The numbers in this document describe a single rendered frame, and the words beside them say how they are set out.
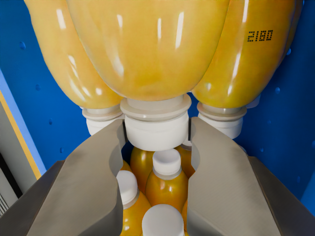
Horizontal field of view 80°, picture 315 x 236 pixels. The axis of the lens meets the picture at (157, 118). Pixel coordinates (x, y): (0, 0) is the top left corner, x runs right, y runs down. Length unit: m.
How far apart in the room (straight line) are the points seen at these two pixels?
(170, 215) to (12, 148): 1.94
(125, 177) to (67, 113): 0.11
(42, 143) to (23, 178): 2.06
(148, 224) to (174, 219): 0.02
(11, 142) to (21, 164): 0.25
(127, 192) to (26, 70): 0.16
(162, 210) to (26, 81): 0.19
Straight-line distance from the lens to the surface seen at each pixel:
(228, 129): 0.17
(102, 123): 0.17
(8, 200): 2.30
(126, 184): 0.24
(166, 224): 0.20
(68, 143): 0.29
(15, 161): 2.19
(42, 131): 0.25
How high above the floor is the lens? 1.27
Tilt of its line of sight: 61 degrees down
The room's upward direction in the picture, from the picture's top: 176 degrees counter-clockwise
